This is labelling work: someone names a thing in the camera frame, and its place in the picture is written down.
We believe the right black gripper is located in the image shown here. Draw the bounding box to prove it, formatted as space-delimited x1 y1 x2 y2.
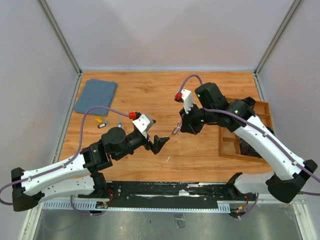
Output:
179 101 216 136

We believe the large metal keyring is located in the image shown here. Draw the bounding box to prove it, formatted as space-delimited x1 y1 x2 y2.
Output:
171 120 182 136

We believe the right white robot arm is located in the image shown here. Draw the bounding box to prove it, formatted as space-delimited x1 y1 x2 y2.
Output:
174 82 318 203

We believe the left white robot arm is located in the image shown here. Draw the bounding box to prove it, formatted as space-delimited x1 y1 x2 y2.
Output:
11 119 170 212

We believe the blue tag key upper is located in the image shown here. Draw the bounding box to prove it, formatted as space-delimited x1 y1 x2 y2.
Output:
117 117 123 128

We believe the wooden compartment tray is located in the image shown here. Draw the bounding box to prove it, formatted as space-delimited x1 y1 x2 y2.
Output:
218 100 273 164

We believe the white tag key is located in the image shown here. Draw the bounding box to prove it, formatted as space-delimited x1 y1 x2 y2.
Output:
97 121 109 129

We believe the rolled dark tie right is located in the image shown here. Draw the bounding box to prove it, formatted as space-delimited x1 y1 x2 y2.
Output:
236 135 262 159

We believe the blue folded cloth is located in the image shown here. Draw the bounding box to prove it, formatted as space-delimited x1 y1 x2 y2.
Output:
73 78 118 114

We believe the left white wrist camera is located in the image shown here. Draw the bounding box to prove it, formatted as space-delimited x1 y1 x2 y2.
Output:
132 114 152 139

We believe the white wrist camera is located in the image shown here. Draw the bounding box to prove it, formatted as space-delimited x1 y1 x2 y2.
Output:
132 114 152 139
174 89 195 114

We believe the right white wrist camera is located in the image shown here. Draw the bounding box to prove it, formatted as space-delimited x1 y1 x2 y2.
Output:
174 89 195 114

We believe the black mounting base rail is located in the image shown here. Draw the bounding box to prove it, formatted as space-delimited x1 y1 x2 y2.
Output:
77 180 258 210

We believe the grey slotted cable duct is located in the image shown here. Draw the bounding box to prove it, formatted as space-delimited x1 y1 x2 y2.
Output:
41 198 231 214

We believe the right aluminium frame post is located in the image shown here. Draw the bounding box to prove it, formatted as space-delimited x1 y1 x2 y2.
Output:
253 0 305 76

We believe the aluminium frame post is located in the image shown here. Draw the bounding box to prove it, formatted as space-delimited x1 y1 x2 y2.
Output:
37 0 82 75
253 0 305 76

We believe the left aluminium frame post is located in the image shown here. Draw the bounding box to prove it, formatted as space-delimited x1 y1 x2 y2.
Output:
37 0 82 75

